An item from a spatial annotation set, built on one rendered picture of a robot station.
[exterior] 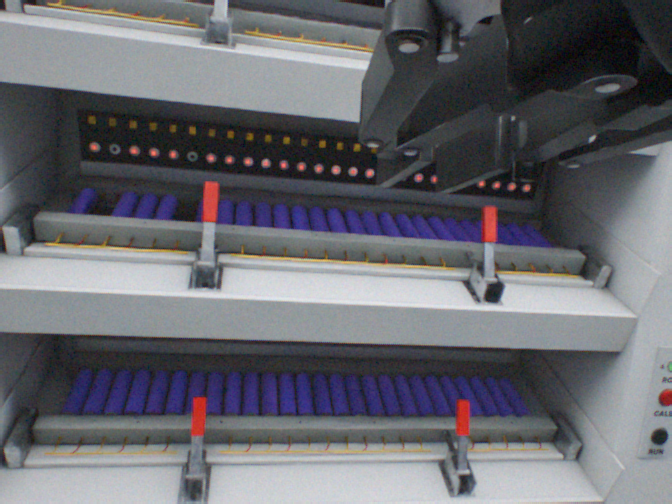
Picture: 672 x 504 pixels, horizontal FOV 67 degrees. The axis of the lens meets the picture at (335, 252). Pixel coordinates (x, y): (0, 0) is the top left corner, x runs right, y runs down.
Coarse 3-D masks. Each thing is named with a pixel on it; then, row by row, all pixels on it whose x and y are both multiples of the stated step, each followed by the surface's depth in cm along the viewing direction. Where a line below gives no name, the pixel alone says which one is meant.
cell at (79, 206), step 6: (84, 192) 53; (90, 192) 54; (96, 192) 55; (78, 198) 52; (84, 198) 52; (90, 198) 53; (96, 198) 54; (72, 204) 51; (78, 204) 51; (84, 204) 51; (90, 204) 52; (66, 210) 50; (72, 210) 49; (78, 210) 50; (84, 210) 51; (90, 210) 53
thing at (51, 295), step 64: (0, 192) 44; (320, 192) 61; (384, 192) 62; (0, 256) 44; (192, 256) 49; (256, 256) 51; (0, 320) 42; (64, 320) 43; (128, 320) 44; (192, 320) 44; (256, 320) 45; (320, 320) 46; (384, 320) 47; (448, 320) 48; (512, 320) 49; (576, 320) 50
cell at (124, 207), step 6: (126, 192) 55; (132, 192) 55; (126, 198) 53; (132, 198) 54; (138, 198) 56; (120, 204) 52; (126, 204) 52; (132, 204) 53; (114, 210) 51; (120, 210) 51; (126, 210) 51; (132, 210) 53; (114, 216) 50; (120, 216) 50; (126, 216) 51
